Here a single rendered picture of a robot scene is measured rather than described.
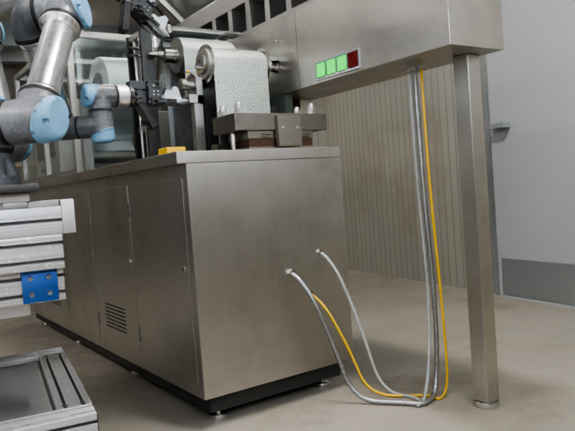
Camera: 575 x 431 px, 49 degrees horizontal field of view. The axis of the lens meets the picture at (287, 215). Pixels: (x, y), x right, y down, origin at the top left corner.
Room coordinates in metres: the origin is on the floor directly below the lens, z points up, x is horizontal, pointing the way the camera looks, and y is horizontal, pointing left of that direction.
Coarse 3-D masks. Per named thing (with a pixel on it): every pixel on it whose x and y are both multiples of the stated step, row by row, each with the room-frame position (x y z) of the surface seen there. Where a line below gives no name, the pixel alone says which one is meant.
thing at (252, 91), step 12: (216, 84) 2.34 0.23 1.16; (228, 84) 2.37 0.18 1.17; (240, 84) 2.40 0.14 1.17; (252, 84) 2.43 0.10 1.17; (264, 84) 2.46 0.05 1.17; (216, 96) 2.34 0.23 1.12; (228, 96) 2.37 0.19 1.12; (240, 96) 2.40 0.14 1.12; (252, 96) 2.43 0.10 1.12; (264, 96) 2.46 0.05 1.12; (216, 108) 2.34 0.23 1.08; (228, 108) 2.36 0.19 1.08; (252, 108) 2.42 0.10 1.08; (264, 108) 2.45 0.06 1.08
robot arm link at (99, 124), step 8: (96, 112) 2.05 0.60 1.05; (104, 112) 2.06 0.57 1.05; (112, 112) 2.09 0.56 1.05; (80, 120) 2.06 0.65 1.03; (88, 120) 2.06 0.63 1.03; (96, 120) 2.05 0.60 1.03; (104, 120) 2.06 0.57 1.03; (112, 120) 2.09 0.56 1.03; (80, 128) 2.06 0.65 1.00; (88, 128) 2.06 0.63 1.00; (96, 128) 2.05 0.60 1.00; (104, 128) 2.06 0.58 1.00; (112, 128) 2.08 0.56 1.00; (80, 136) 2.08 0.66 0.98; (88, 136) 2.08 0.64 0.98; (96, 136) 2.06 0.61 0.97; (104, 136) 2.06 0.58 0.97; (112, 136) 2.08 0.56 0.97
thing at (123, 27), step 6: (126, 0) 2.18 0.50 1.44; (126, 6) 2.18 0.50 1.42; (120, 12) 2.21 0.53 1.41; (126, 12) 2.18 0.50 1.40; (120, 18) 2.20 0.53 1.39; (126, 18) 2.18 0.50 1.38; (120, 24) 2.18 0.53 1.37; (126, 24) 2.18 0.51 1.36; (120, 30) 2.18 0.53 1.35; (126, 30) 2.18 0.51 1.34
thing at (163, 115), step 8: (160, 48) 2.99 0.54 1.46; (160, 64) 3.01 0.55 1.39; (160, 72) 3.03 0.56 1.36; (160, 112) 3.00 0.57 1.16; (168, 112) 3.02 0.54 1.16; (160, 120) 3.00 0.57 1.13; (168, 120) 3.02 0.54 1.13; (160, 128) 3.00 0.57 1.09; (168, 128) 3.02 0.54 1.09; (160, 136) 2.99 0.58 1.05; (168, 136) 3.02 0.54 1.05; (168, 144) 3.01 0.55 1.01
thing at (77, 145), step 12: (84, 36) 3.10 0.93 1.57; (96, 36) 3.13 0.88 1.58; (108, 36) 3.17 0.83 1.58; (120, 36) 3.20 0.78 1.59; (72, 48) 3.06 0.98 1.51; (72, 60) 3.06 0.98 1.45; (24, 72) 3.79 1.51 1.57; (72, 72) 3.06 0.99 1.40; (72, 84) 3.05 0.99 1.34; (72, 96) 3.05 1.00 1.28; (72, 108) 3.05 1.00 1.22; (24, 168) 4.01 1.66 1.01; (48, 168) 3.53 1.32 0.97; (24, 180) 4.00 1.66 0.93; (36, 180) 3.74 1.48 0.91
